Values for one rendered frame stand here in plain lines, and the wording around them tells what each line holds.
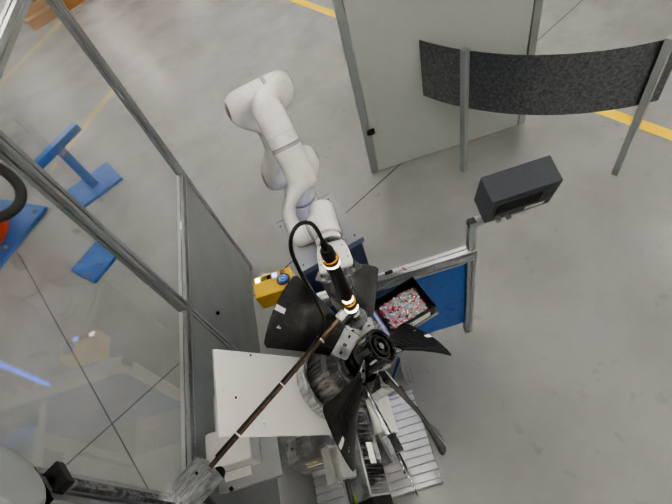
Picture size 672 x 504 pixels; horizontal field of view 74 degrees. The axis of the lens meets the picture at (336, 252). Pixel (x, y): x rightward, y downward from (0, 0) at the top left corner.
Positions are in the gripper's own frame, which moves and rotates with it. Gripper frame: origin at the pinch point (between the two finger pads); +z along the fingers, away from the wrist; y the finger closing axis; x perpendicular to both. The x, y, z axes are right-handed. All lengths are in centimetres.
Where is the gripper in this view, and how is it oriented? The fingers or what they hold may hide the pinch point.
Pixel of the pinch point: (342, 288)
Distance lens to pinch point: 125.6
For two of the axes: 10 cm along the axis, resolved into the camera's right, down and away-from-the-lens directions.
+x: -2.3, -5.6, -8.0
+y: -9.5, 3.1, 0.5
